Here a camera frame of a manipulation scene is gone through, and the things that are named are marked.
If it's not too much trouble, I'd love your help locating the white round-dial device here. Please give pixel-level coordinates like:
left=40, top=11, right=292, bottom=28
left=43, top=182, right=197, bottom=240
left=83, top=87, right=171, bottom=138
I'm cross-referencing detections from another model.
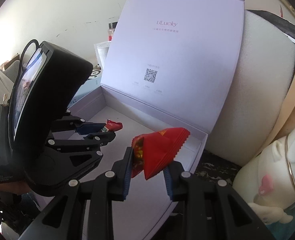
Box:
left=88, top=69, right=102, bottom=79

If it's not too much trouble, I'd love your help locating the white cartoon dog bottle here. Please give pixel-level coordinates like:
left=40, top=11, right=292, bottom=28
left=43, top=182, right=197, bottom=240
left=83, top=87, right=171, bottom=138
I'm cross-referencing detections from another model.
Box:
left=233, top=118, right=295, bottom=225

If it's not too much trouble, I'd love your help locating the white foam sheet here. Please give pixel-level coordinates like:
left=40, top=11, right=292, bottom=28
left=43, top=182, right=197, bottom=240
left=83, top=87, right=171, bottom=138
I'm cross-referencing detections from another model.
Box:
left=206, top=11, right=295, bottom=166

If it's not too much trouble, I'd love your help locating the red gold candy packet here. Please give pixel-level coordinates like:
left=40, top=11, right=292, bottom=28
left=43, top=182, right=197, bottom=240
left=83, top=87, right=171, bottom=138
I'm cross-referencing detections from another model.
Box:
left=131, top=127, right=190, bottom=180

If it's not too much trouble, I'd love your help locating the person's left hand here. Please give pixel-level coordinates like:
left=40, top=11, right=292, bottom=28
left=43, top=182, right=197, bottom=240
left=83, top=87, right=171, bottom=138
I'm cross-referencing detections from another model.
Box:
left=0, top=181, right=31, bottom=195

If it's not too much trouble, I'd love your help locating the red ketchup packet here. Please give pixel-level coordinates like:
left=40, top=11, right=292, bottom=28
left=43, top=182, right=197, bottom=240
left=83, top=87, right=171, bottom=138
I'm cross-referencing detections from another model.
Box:
left=101, top=120, right=123, bottom=132

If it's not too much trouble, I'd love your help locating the lavender open gift box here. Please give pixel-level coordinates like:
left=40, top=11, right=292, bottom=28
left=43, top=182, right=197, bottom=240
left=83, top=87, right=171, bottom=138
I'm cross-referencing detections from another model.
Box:
left=34, top=0, right=246, bottom=240

